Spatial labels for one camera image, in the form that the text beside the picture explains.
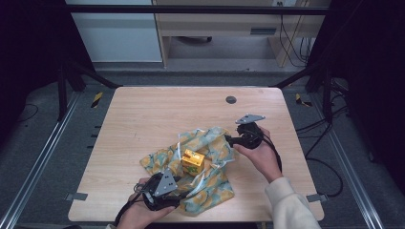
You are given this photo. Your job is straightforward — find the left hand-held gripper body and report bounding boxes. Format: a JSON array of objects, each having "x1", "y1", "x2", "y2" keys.
[{"x1": 137, "y1": 168, "x2": 189, "y2": 213}]

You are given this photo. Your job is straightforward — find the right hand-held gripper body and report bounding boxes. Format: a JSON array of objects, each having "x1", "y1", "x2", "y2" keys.
[{"x1": 233, "y1": 113, "x2": 267, "y2": 151}]

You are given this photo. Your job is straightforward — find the lemon print fabric bag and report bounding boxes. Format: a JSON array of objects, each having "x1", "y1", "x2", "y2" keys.
[{"x1": 139, "y1": 126, "x2": 237, "y2": 218}]

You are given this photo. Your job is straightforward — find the yellow drink carton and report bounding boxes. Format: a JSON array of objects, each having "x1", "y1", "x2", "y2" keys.
[{"x1": 181, "y1": 148, "x2": 206, "y2": 177}]

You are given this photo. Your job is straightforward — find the person's right hand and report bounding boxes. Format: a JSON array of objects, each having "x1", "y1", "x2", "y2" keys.
[{"x1": 233, "y1": 126, "x2": 285, "y2": 184}]

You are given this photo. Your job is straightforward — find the person's left hand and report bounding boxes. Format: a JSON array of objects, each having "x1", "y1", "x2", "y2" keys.
[{"x1": 116, "y1": 177, "x2": 177, "y2": 229}]

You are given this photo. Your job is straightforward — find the yellow black floor tape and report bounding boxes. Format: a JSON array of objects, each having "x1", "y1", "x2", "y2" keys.
[
  {"x1": 91, "y1": 91, "x2": 104, "y2": 109},
  {"x1": 294, "y1": 93, "x2": 313, "y2": 108}
]

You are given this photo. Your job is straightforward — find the light wooden desk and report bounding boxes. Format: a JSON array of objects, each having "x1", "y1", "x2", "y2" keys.
[{"x1": 152, "y1": 0, "x2": 332, "y2": 69}]

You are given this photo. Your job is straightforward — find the white cabinet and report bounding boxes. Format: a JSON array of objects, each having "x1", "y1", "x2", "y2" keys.
[{"x1": 65, "y1": 0, "x2": 163, "y2": 63}]

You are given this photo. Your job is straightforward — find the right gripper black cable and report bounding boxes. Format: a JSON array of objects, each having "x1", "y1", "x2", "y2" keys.
[{"x1": 260, "y1": 132, "x2": 284, "y2": 175}]

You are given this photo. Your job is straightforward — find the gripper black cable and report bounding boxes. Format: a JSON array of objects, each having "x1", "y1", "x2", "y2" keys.
[
  {"x1": 113, "y1": 182, "x2": 151, "y2": 228},
  {"x1": 260, "y1": 132, "x2": 284, "y2": 175}
]

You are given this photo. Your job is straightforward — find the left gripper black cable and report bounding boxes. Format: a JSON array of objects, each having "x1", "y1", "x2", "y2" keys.
[{"x1": 113, "y1": 182, "x2": 151, "y2": 228}]

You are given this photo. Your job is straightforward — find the black frame strut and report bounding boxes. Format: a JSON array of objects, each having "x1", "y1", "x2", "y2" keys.
[
  {"x1": 56, "y1": 60, "x2": 123, "y2": 122},
  {"x1": 270, "y1": 61, "x2": 333, "y2": 123}
]

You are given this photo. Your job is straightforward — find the grey metal table bracket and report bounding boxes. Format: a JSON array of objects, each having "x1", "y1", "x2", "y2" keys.
[
  {"x1": 64, "y1": 192, "x2": 89, "y2": 202},
  {"x1": 306, "y1": 193, "x2": 329, "y2": 203}
]

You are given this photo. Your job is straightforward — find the aluminium floor rail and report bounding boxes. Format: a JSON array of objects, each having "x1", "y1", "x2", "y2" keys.
[
  {"x1": 309, "y1": 92, "x2": 386, "y2": 229},
  {"x1": 0, "y1": 91, "x2": 82, "y2": 229}
]

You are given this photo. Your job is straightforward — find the hanging black cables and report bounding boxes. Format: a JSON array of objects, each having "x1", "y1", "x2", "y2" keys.
[{"x1": 278, "y1": 1, "x2": 314, "y2": 69}]

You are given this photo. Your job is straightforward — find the black frame crossbar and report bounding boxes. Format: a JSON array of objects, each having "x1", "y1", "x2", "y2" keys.
[{"x1": 65, "y1": 4, "x2": 330, "y2": 16}]

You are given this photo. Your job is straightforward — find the thin black floor cable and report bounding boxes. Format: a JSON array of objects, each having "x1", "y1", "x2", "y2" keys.
[{"x1": 17, "y1": 103, "x2": 40, "y2": 123}]

